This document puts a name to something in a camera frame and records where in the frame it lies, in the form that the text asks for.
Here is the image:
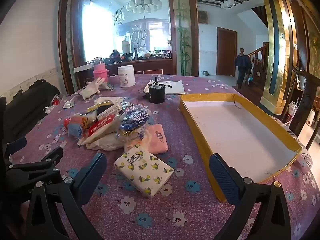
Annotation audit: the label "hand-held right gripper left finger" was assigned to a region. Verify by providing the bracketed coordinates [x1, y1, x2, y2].
[25, 152, 108, 240]

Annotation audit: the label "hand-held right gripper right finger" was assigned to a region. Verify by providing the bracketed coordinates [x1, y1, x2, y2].
[209, 153, 292, 240]

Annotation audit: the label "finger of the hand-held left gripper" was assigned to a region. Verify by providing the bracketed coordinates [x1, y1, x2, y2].
[7, 146, 64, 174]
[4, 137, 27, 157]

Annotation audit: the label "white cloth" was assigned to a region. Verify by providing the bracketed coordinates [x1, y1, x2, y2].
[77, 127, 150, 152]

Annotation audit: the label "yellow-edged cardboard box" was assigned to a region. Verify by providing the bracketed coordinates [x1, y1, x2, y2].
[179, 93, 302, 203]

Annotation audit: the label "cream facial towel pack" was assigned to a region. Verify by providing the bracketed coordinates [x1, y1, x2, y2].
[77, 114, 121, 145]

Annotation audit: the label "lemon print tissue pack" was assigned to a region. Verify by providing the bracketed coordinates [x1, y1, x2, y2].
[114, 146, 175, 199]

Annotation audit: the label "blue printed plastic bag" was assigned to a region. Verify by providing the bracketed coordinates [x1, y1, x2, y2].
[119, 104, 152, 133]

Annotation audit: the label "pink cloth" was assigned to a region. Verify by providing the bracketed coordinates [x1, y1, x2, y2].
[124, 124, 169, 155]

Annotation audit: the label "black bag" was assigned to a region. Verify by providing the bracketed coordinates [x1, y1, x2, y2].
[0, 79, 60, 140]

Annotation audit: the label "small red bag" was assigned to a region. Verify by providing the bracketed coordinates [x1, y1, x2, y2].
[64, 114, 89, 138]

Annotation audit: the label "crumpled plastic bags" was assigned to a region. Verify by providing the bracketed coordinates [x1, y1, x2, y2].
[42, 94, 63, 113]

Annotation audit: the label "small white sachet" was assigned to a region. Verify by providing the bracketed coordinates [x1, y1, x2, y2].
[62, 96, 77, 109]

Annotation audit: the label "black packet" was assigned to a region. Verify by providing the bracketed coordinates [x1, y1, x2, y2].
[96, 106, 110, 117]

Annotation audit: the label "yellow sponge pack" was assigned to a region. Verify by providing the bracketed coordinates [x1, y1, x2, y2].
[86, 101, 113, 113]

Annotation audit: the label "purple floral tablecloth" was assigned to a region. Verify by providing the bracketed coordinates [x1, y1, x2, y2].
[10, 74, 320, 240]

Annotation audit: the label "white folded towel pack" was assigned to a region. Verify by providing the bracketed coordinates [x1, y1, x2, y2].
[94, 96, 124, 105]

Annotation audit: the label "white work glove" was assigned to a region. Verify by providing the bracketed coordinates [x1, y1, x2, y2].
[78, 77, 105, 99]

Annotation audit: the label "pink sleeved bottle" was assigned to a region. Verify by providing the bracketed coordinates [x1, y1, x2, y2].
[93, 57, 110, 83]

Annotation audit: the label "white paper sheets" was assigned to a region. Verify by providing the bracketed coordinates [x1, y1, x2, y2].
[144, 79, 185, 95]

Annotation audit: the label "black cylindrical device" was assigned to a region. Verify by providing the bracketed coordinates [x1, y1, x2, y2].
[148, 76, 166, 104]

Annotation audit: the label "white plastic jar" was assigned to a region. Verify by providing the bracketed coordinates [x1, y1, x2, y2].
[117, 65, 136, 88]

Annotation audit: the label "dark wooden chair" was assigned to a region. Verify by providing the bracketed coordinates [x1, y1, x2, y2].
[280, 66, 320, 150]

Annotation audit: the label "dark blue hanging jacket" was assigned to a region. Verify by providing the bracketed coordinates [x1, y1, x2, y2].
[235, 48, 253, 89]

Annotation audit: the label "wooden sideboard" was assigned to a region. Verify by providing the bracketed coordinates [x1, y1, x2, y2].
[74, 59, 177, 90]

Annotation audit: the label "brown wooden door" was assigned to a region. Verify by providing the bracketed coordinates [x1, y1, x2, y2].
[216, 27, 237, 77]

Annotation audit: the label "wooden stair railing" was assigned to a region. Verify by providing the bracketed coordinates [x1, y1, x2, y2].
[247, 42, 269, 90]

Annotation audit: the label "golden pillar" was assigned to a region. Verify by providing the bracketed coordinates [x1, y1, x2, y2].
[260, 0, 293, 114]

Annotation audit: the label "glass partition panel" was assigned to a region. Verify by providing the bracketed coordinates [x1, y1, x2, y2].
[77, 0, 173, 63]

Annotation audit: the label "bamboo painted panel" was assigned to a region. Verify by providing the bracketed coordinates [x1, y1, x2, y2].
[172, 0, 198, 77]

